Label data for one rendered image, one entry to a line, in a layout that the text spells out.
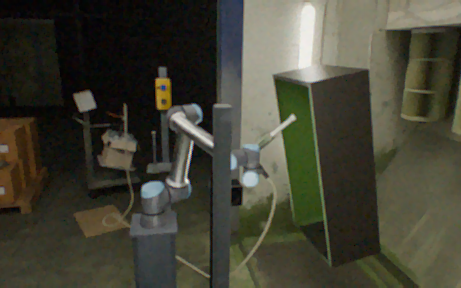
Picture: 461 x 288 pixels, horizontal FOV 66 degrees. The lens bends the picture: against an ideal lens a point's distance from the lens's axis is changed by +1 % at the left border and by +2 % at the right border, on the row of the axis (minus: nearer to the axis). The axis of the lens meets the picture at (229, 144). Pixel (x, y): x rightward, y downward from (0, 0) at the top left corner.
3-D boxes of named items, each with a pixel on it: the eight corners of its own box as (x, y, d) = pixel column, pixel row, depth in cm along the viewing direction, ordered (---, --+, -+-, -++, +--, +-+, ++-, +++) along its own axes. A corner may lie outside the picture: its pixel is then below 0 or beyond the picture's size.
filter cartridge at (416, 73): (452, 130, 299) (471, 26, 276) (435, 137, 276) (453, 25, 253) (408, 123, 325) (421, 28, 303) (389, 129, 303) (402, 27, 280)
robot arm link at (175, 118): (157, 104, 208) (231, 156, 165) (175, 102, 216) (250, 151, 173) (156, 122, 213) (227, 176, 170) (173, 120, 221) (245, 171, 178)
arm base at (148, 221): (139, 230, 230) (138, 216, 228) (140, 217, 248) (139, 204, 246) (168, 227, 234) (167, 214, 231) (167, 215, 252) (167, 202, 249)
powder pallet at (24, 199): (-17, 182, 479) (-19, 172, 475) (49, 176, 503) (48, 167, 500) (-55, 222, 369) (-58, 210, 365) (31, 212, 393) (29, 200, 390)
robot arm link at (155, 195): (137, 208, 239) (136, 184, 234) (159, 201, 250) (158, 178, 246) (149, 216, 228) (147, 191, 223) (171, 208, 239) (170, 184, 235)
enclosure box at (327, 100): (334, 211, 286) (318, 64, 250) (381, 252, 229) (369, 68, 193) (294, 223, 280) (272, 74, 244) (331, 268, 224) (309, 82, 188)
